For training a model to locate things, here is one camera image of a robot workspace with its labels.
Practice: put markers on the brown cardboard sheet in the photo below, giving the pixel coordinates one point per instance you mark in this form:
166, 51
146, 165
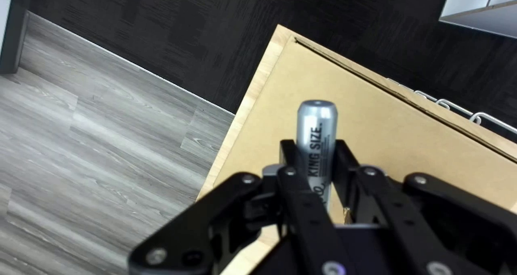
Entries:
383, 117

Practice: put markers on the silver barrel marker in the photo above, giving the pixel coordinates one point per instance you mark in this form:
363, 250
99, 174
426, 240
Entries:
317, 125

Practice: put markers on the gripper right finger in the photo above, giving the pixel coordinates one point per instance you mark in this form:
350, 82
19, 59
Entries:
452, 210

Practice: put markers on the white cabinet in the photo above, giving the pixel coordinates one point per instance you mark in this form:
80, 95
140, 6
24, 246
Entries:
476, 4

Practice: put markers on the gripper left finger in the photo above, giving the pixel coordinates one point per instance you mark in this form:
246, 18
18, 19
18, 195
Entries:
194, 230

